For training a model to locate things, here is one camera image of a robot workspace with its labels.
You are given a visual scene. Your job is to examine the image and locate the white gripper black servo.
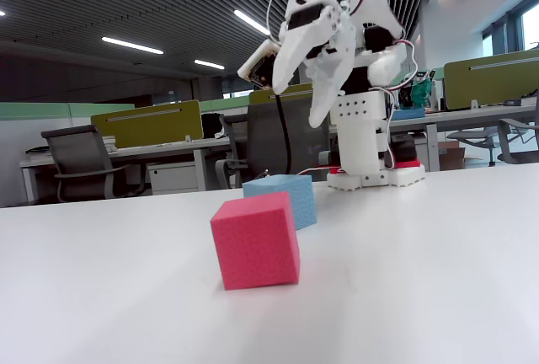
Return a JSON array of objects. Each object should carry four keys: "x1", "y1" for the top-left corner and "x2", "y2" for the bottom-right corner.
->
[{"x1": 272, "y1": 0, "x2": 360, "y2": 128}]

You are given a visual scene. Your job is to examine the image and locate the blue foam cube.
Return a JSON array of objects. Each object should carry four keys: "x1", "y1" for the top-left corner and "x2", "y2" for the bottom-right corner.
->
[{"x1": 242, "y1": 173, "x2": 318, "y2": 231}]

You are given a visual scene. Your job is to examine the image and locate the white red robot base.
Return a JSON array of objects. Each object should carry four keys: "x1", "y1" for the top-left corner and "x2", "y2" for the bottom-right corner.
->
[{"x1": 326, "y1": 157, "x2": 426, "y2": 191}]

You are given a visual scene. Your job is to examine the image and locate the red foam cube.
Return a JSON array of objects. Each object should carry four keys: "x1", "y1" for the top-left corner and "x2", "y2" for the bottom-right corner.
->
[{"x1": 210, "y1": 190, "x2": 302, "y2": 292}]

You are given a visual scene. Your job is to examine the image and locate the olive green desk divider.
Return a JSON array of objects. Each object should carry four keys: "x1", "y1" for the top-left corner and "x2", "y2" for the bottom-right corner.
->
[
  {"x1": 443, "y1": 48, "x2": 539, "y2": 111},
  {"x1": 248, "y1": 83, "x2": 315, "y2": 106},
  {"x1": 90, "y1": 99, "x2": 204, "y2": 149}
]

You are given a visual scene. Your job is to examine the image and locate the dark gray office chair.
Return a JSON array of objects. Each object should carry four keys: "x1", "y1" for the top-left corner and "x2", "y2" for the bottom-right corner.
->
[{"x1": 215, "y1": 94, "x2": 334, "y2": 188}]

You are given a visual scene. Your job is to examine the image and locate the small black gray device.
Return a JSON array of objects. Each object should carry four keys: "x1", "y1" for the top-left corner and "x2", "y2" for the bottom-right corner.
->
[{"x1": 318, "y1": 149, "x2": 339, "y2": 168}]

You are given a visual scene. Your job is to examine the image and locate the flat blue box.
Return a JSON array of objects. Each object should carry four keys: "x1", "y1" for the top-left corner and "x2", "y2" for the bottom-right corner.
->
[{"x1": 391, "y1": 106, "x2": 426, "y2": 120}]

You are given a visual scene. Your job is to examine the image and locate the green bag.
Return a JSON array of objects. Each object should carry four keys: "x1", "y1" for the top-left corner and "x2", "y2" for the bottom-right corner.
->
[{"x1": 410, "y1": 79, "x2": 435, "y2": 109}]

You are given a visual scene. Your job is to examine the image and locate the black backpack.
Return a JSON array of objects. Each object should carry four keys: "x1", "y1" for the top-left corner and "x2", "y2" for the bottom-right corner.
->
[{"x1": 200, "y1": 113, "x2": 225, "y2": 141}]

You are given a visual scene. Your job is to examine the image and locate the white office desk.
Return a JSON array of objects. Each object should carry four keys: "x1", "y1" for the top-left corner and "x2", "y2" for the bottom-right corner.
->
[
  {"x1": 389, "y1": 104, "x2": 538, "y2": 171},
  {"x1": 19, "y1": 136, "x2": 237, "y2": 205}
]

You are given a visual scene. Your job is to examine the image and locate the brown cardboard box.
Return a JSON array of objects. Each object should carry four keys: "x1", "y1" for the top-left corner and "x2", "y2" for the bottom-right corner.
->
[{"x1": 437, "y1": 141, "x2": 467, "y2": 171}]

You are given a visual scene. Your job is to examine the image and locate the white drawer cabinet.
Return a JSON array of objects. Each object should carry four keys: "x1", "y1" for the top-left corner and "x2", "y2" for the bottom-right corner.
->
[{"x1": 147, "y1": 161, "x2": 199, "y2": 195}]

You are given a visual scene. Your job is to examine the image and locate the gray mesh office chair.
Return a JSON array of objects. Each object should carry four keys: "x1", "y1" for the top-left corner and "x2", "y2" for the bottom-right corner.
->
[
  {"x1": 446, "y1": 126, "x2": 500, "y2": 167},
  {"x1": 496, "y1": 94, "x2": 539, "y2": 165}
]

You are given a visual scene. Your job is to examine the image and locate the light green partition panel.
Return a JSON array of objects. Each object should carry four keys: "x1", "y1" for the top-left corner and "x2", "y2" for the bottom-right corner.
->
[{"x1": 0, "y1": 101, "x2": 136, "y2": 121}]

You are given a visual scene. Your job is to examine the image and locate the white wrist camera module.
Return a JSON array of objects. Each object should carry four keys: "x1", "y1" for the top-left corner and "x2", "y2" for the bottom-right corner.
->
[{"x1": 237, "y1": 39, "x2": 282, "y2": 90}]

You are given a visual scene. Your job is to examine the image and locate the white servo cable loop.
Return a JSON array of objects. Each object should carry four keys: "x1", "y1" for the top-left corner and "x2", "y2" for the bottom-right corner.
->
[{"x1": 265, "y1": 0, "x2": 305, "y2": 44}]

